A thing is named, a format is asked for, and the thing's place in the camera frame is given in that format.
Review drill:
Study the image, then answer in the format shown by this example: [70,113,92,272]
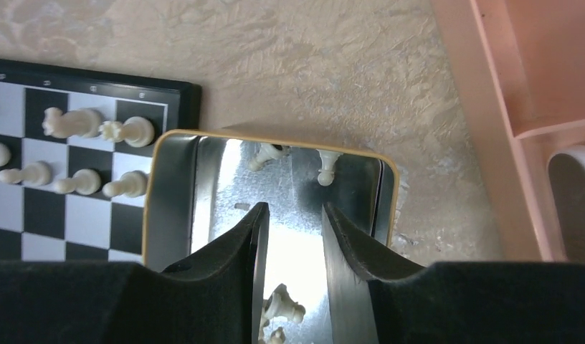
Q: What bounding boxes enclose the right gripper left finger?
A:
[162,202,270,343]

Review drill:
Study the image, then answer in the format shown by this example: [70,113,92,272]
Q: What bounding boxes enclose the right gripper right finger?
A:
[322,203,423,343]

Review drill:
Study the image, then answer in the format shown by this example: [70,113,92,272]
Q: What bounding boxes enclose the white chess queen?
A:
[98,116,155,148]

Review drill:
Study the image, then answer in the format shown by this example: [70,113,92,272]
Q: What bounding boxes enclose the white rook in tin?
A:
[262,283,305,323]

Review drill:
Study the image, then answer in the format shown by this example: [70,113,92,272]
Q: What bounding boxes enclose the white knight in tin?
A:
[258,327,286,344]

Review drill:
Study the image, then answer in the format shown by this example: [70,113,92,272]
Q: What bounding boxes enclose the gold metal tin tray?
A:
[143,130,399,343]

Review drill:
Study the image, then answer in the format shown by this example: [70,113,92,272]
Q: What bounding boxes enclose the black white chessboard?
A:
[0,59,202,262]

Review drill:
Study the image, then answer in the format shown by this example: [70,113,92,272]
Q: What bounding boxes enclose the orange plastic file organizer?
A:
[432,1,585,263]

